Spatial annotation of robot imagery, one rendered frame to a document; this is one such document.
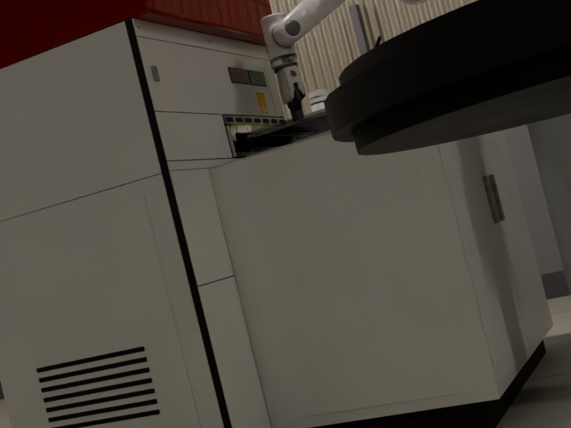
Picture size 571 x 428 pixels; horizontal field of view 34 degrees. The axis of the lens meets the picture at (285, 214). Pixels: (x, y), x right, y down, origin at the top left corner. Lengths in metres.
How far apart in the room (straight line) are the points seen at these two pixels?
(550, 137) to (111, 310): 1.22
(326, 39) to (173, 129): 2.55
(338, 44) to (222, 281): 2.59
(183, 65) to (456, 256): 0.90
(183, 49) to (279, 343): 0.85
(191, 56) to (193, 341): 0.80
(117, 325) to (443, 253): 0.87
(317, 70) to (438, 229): 2.69
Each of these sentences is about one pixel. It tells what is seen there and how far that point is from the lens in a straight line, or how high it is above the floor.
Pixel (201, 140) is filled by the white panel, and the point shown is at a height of 0.90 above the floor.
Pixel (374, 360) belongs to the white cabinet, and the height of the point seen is 0.23.
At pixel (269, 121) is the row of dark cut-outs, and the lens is 2.96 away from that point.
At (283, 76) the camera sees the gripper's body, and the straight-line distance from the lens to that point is 2.76.
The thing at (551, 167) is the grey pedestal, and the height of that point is 0.60.
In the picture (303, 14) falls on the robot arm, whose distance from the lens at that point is 2.74.
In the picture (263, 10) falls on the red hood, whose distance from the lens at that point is 3.06.
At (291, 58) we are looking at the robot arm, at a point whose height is 1.10.
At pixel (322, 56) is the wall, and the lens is 4.88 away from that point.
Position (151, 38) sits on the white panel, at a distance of 2.47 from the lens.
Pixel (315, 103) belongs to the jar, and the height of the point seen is 1.02.
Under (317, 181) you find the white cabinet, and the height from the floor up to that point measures 0.71.
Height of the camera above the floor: 0.59
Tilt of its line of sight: 1 degrees up
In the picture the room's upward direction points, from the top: 14 degrees counter-clockwise
